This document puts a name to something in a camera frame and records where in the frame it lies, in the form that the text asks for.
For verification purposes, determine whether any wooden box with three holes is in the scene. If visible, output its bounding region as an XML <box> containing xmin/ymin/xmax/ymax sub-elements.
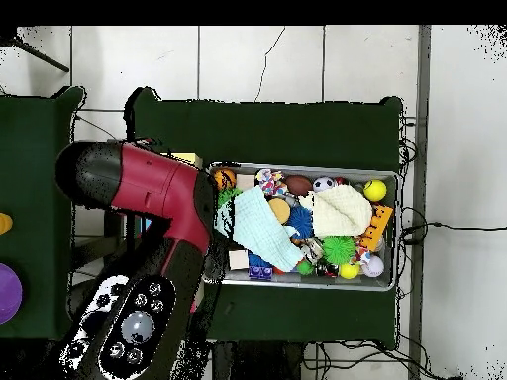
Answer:
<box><xmin>136</xmin><ymin>152</ymin><xmax>206</xmax><ymax>314</ymax></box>

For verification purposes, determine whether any shallow clear plastic bin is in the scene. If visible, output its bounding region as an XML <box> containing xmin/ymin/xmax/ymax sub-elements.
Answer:
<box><xmin>203</xmin><ymin>161</ymin><xmax>400</xmax><ymax>292</ymax></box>

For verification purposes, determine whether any light blue waffle cloth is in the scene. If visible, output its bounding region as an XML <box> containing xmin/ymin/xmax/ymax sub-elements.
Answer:
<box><xmin>215</xmin><ymin>185</ymin><xmax>305</xmax><ymax>273</ymax></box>

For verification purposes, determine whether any small orange basketball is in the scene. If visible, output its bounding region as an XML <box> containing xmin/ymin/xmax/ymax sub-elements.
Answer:
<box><xmin>213</xmin><ymin>167</ymin><xmax>238</xmax><ymax>192</ymax></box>

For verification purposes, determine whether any blue spiky rubber ball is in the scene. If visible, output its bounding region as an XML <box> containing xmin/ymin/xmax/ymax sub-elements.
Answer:
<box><xmin>286</xmin><ymin>205</ymin><xmax>315</xmax><ymax>240</ymax></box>

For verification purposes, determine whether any small brown football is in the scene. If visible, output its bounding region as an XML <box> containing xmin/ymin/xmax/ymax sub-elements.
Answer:
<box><xmin>284</xmin><ymin>174</ymin><xmax>314</xmax><ymax>197</ymax></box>

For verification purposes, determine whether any small black white soccer ball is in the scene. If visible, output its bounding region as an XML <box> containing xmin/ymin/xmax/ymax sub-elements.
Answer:
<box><xmin>312</xmin><ymin>176</ymin><xmax>337</xmax><ymax>194</ymax></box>

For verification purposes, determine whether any dark green tablecloth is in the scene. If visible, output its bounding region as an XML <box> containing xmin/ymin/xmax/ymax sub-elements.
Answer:
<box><xmin>0</xmin><ymin>86</ymin><xmax>90</xmax><ymax>343</ymax></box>
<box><xmin>124</xmin><ymin>86</ymin><xmax>404</xmax><ymax>349</ymax></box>

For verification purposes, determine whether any cream waffle cloth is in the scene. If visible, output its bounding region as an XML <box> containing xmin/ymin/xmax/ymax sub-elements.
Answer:
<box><xmin>298</xmin><ymin>184</ymin><xmax>374</xmax><ymax>238</ymax></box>

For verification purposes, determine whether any green spiky rubber ball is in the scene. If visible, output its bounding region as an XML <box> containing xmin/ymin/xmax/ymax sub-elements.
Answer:
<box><xmin>321</xmin><ymin>235</ymin><xmax>357</xmax><ymax>266</ymax></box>

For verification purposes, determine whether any yellow tennis ball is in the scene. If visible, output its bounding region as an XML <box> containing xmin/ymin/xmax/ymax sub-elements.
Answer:
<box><xmin>362</xmin><ymin>178</ymin><xmax>388</xmax><ymax>203</ymax></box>

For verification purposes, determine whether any orange notched foam block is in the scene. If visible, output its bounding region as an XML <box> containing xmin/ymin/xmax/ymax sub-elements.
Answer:
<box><xmin>358</xmin><ymin>204</ymin><xmax>395</xmax><ymax>253</ymax></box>

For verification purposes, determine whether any white baseball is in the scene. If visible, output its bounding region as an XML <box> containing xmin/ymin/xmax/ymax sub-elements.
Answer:
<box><xmin>360</xmin><ymin>254</ymin><xmax>385</xmax><ymax>279</ymax></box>

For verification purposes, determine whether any black metal stand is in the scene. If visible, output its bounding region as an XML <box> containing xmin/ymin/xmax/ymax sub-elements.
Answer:
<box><xmin>70</xmin><ymin>209</ymin><xmax>130</xmax><ymax>278</ymax></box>

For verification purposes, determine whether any purple ball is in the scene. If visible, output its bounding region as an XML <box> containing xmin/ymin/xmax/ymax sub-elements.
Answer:
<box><xmin>0</xmin><ymin>262</ymin><xmax>24</xmax><ymax>326</ymax></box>

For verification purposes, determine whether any black tripod leg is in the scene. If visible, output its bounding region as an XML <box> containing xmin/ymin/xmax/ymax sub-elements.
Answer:
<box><xmin>0</xmin><ymin>27</ymin><xmax>71</xmax><ymax>73</ymax></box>

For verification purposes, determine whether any black cable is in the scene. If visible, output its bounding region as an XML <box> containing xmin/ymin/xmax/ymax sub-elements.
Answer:
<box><xmin>399</xmin><ymin>205</ymin><xmax>507</xmax><ymax>246</ymax></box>

